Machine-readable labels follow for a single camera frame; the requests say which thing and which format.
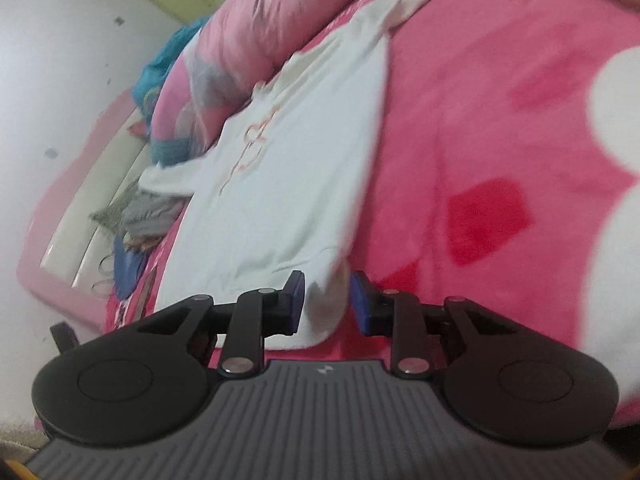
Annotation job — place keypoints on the pink floral blanket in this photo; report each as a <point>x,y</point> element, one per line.
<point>500,135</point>

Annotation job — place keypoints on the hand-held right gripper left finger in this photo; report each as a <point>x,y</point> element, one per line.
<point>296,305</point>

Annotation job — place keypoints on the white shirt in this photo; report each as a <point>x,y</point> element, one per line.
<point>290,185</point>

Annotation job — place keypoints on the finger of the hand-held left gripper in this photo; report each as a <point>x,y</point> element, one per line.
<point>64,337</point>

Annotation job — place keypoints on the grey garment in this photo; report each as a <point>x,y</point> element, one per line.
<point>150,215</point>

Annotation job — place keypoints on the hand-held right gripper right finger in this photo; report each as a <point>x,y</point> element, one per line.
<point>361,305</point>

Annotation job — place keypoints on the pink grey floral quilt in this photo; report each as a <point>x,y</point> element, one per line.
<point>260,25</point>

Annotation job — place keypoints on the beige garment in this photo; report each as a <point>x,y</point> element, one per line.
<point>142,243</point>

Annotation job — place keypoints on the blue cloth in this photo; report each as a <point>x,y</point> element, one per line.
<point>127,267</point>

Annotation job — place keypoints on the pink white headboard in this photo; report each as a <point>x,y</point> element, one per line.
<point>70,220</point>

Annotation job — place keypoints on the teal patterned blanket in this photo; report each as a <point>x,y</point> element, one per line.
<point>160,70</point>

